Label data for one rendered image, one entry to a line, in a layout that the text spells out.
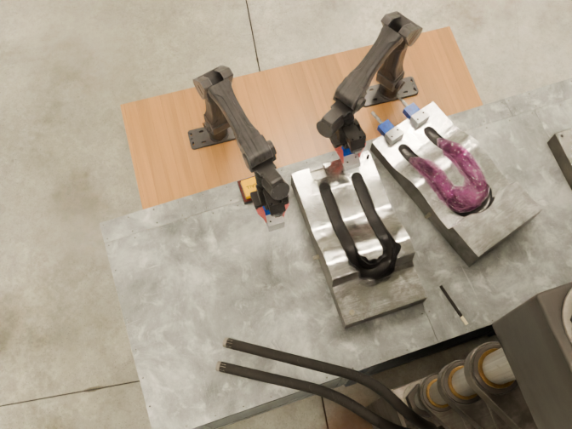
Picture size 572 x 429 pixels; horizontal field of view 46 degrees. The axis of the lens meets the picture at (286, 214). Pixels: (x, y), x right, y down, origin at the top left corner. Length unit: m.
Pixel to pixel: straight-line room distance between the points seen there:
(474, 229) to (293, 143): 0.65
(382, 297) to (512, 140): 0.73
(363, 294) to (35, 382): 1.53
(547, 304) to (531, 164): 1.49
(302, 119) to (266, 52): 1.14
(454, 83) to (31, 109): 1.99
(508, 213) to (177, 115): 1.12
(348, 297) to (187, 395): 0.55
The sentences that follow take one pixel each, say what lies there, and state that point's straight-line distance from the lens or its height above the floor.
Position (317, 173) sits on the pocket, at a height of 0.86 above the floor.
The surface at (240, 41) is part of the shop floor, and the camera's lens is 3.45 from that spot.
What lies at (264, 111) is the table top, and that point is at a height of 0.80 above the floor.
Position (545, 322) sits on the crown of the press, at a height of 2.00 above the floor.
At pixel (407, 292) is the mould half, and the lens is 2.07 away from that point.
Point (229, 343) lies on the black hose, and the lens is 2.04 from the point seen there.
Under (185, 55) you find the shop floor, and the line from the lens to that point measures 3.43.
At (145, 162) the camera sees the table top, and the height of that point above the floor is 0.80.
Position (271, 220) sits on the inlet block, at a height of 0.96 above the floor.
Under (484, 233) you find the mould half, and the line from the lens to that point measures 2.12.
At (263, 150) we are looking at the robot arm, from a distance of 1.82.
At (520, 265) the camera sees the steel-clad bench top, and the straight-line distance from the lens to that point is 2.24.
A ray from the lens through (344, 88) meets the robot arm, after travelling 1.96.
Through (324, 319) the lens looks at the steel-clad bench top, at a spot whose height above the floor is 0.80.
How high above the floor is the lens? 2.84
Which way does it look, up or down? 70 degrees down
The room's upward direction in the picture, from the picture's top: straight up
